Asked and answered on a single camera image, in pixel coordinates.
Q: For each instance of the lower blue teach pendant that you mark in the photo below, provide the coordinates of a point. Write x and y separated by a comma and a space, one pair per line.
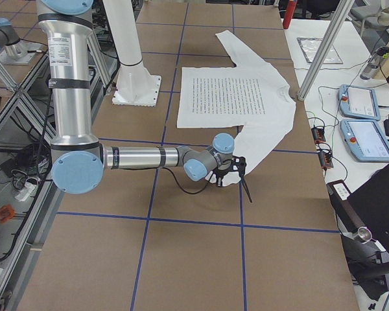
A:
365, 140

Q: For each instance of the orange black electronics box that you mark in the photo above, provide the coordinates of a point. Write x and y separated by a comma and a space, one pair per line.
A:
325, 160
318, 135

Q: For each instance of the red bottle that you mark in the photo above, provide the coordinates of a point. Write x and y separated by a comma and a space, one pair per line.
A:
289, 13

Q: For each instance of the aluminium frame post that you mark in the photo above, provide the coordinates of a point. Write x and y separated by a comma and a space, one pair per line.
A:
328, 39

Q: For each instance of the white pedestal column base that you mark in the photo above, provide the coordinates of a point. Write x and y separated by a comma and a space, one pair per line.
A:
135, 85

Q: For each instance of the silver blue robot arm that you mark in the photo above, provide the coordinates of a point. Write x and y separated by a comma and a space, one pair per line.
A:
13, 49
79, 159

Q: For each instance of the black laptop computer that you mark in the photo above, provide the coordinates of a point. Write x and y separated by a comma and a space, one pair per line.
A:
368, 206

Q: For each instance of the silver foil tray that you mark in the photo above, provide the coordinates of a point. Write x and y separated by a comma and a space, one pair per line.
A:
310, 46

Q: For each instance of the white power strip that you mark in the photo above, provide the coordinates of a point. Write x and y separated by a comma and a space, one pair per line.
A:
25, 192

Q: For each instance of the blue teach pendant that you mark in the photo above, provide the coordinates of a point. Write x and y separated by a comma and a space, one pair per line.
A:
365, 140
358, 102

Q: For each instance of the upper blue teach pendant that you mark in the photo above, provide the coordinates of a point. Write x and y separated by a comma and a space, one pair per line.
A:
358, 102

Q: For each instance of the black tripod stand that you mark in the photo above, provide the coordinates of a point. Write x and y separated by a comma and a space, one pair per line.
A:
368, 266

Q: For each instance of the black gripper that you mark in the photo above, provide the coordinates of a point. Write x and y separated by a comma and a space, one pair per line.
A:
219, 180

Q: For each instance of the upper orange black electronics box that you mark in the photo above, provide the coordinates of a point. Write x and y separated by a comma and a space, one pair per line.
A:
318, 135

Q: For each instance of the white long-sleeve printed shirt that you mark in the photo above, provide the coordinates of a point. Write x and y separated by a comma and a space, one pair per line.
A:
252, 94

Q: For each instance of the lower orange black electronics box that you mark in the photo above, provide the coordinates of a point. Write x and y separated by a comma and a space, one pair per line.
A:
325, 160

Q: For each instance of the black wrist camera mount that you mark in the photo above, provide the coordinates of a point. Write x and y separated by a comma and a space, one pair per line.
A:
238, 164

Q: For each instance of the clear water bottle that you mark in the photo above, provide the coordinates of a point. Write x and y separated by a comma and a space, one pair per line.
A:
374, 62

